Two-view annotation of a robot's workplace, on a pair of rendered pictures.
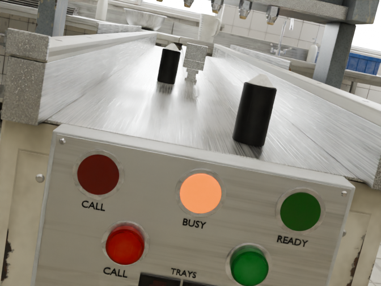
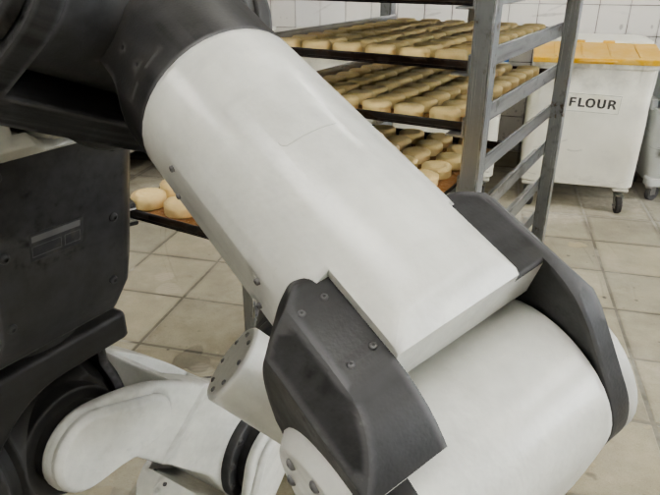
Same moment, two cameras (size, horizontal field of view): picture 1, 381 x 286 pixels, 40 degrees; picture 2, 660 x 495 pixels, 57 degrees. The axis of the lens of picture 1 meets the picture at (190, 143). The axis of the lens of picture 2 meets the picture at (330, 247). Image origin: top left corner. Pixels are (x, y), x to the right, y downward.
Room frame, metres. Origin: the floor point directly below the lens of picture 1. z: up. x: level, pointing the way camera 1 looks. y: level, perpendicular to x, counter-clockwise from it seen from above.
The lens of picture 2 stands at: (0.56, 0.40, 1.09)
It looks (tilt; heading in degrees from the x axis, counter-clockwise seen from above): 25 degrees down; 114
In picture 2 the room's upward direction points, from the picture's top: straight up
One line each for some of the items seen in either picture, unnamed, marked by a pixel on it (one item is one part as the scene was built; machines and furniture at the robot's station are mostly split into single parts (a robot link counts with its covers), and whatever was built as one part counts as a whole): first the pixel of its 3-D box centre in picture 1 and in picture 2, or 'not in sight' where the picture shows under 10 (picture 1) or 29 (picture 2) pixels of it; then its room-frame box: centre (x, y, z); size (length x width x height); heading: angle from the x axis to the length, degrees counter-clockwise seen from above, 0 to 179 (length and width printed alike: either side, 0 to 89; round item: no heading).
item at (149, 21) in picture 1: (144, 20); not in sight; (4.03, 0.53, 0.94); 0.33 x 0.33 x 0.12
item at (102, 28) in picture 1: (125, 36); not in sight; (1.73, 0.28, 0.88); 1.28 x 0.01 x 0.07; 4
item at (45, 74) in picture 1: (135, 43); not in sight; (1.37, 0.19, 0.87); 2.01 x 0.03 x 0.07; 4
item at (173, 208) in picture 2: not in sight; (182, 206); (0.04, 1.05, 0.78); 0.05 x 0.05 x 0.02
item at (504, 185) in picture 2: not in sight; (502, 181); (0.41, 1.62, 0.69); 0.64 x 0.03 x 0.03; 83
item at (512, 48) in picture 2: not in sight; (520, 42); (0.41, 1.62, 0.96); 0.64 x 0.03 x 0.03; 83
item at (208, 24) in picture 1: (208, 28); not in sight; (3.97, 0.04, 0.98); 0.20 x 0.14 x 0.20; 50
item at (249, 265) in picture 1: (248, 265); not in sight; (0.39, -0.07, 0.76); 0.03 x 0.02 x 0.03; 94
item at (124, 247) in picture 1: (125, 244); not in sight; (0.38, 0.03, 0.76); 0.03 x 0.02 x 0.03; 94
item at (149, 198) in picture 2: not in sight; (148, 198); (-0.02, 1.05, 0.78); 0.05 x 0.05 x 0.02
